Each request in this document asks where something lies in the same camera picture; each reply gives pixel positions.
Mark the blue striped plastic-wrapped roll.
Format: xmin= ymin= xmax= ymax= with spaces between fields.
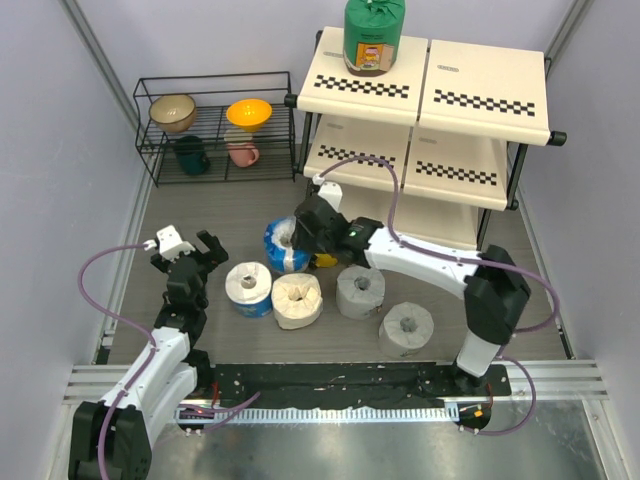
xmin=263 ymin=217 xmax=311 ymax=274

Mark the white roll blue base wrap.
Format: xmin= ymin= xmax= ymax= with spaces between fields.
xmin=225 ymin=262 xmax=273 ymax=318

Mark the green paper towel roll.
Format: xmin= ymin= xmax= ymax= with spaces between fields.
xmin=343 ymin=0 xmax=406 ymax=76

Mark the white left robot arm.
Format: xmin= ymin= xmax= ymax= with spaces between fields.
xmin=68 ymin=225 xmax=229 ymax=479

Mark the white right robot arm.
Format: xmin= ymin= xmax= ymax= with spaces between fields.
xmin=292 ymin=195 xmax=531 ymax=395

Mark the cream three-tier shelf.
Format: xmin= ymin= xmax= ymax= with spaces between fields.
xmin=285 ymin=27 xmax=567 ymax=249

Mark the yellow mug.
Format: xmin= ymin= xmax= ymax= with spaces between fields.
xmin=310 ymin=253 xmax=338 ymax=269

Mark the cream wrapped roll front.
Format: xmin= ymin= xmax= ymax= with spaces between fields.
xmin=271 ymin=273 xmax=323 ymax=330

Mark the grey wrapped roll rear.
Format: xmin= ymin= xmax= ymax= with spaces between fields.
xmin=336 ymin=266 xmax=386 ymax=320

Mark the grey wrapped roll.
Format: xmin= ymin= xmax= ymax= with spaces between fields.
xmin=336 ymin=266 xmax=386 ymax=320
xmin=378 ymin=302 xmax=434 ymax=359

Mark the pink mug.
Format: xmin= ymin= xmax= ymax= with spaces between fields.
xmin=224 ymin=128 xmax=260 ymax=168

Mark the dark green mug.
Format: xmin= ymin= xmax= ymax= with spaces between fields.
xmin=173 ymin=135 xmax=210 ymax=176

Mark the orange bowl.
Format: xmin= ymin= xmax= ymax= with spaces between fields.
xmin=226 ymin=98 xmax=273 ymax=133

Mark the grey wrapped roll front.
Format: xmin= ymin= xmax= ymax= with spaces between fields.
xmin=378 ymin=302 xmax=434 ymax=359

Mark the beige ceramic bowl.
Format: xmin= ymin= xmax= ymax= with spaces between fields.
xmin=149 ymin=94 xmax=197 ymax=134

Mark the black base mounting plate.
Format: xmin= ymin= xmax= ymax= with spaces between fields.
xmin=213 ymin=361 xmax=512 ymax=410

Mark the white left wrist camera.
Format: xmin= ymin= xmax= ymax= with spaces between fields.
xmin=156 ymin=225 xmax=196 ymax=262

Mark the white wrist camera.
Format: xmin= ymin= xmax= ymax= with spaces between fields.
xmin=312 ymin=174 xmax=343 ymax=211
xmin=156 ymin=225 xmax=196 ymax=262

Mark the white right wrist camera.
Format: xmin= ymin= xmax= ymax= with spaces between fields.
xmin=312 ymin=174 xmax=343 ymax=211

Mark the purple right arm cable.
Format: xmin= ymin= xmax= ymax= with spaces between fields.
xmin=319 ymin=155 xmax=561 ymax=439

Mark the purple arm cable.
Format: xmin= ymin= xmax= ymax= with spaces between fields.
xmin=78 ymin=241 xmax=261 ymax=480
xmin=319 ymin=155 xmax=561 ymax=439

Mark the black wire rack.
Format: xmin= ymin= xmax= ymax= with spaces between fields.
xmin=133 ymin=71 xmax=296 ymax=186

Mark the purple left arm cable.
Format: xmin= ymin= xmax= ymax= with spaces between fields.
xmin=78 ymin=241 xmax=261 ymax=480

